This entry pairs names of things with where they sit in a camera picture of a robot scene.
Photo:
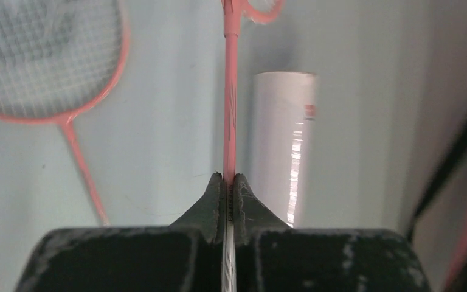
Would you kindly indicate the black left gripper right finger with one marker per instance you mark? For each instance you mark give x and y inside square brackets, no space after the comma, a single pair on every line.
[271,256]

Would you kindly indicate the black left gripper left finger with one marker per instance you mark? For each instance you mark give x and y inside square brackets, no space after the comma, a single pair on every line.
[184,256]

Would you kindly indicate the white shuttlecock tube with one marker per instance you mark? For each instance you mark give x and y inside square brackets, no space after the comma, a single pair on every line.
[284,118]

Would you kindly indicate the pink sport racket bag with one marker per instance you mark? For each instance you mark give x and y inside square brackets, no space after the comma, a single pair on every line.
[438,218]

